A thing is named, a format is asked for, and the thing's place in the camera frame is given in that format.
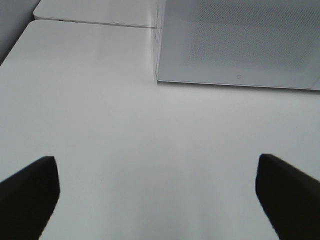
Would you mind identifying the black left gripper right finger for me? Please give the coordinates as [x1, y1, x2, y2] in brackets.
[255, 154, 320, 240]

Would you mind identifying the white microwave door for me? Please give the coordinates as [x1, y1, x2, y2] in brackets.
[156, 0, 320, 90]

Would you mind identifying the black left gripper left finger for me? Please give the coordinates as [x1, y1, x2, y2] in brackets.
[0, 156, 60, 240]

